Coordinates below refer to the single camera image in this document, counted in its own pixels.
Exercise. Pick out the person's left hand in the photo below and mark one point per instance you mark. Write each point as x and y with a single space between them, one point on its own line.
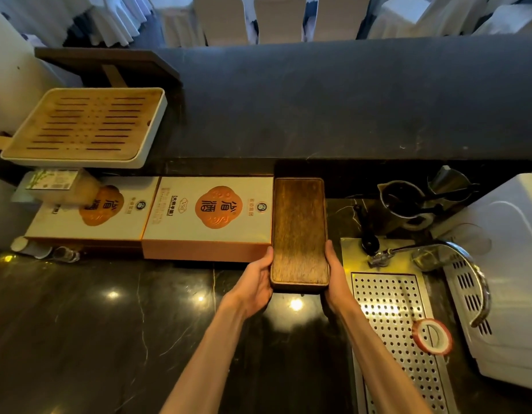
250 285

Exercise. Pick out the person's right hand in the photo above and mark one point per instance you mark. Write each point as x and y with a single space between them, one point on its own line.
337 283

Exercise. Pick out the person's right thumb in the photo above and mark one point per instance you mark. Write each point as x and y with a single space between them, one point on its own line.
331 255

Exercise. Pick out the person's left thumb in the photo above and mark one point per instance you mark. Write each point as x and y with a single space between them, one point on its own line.
262 256

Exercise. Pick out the dark wooden tray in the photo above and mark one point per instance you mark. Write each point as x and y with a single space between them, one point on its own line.
299 234

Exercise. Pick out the person's right forearm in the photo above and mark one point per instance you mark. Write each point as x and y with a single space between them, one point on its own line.
380 364

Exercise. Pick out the person's left forearm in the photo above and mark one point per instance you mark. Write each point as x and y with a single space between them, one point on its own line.
207 362

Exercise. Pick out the black tap knob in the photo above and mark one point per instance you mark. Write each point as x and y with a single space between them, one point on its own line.
368 237

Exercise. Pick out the cream gift box orange emblem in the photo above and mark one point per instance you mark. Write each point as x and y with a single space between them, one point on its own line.
210 217
95 211

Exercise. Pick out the perforated steel drain tray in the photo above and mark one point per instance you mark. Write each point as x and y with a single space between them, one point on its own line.
397 323

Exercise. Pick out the chrome curved faucet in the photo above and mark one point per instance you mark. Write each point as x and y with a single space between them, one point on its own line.
455 258

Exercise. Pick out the red tape roll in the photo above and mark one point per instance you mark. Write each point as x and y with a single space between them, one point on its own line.
432 337

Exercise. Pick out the steel funnel jug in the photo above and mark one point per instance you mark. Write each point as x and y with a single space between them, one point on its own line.
449 183

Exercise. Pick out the white plastic appliance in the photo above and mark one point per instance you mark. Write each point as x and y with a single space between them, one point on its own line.
503 280

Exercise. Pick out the small clear glass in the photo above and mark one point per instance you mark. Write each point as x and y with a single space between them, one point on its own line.
65 254

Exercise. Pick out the bamboo tea tray white base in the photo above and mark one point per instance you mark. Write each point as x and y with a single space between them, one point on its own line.
87 127

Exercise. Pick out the tissue packet green print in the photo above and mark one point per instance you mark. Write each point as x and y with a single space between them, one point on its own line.
50 180

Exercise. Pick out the white paper cup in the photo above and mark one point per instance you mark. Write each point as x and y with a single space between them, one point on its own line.
31 247

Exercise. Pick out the white covered chair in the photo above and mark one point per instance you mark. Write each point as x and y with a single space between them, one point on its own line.
279 18
399 17
341 17
220 19

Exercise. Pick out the dark wooden shelf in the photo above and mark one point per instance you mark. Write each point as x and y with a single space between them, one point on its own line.
108 66

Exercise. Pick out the white tablecloth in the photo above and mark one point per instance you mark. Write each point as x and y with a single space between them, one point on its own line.
115 17

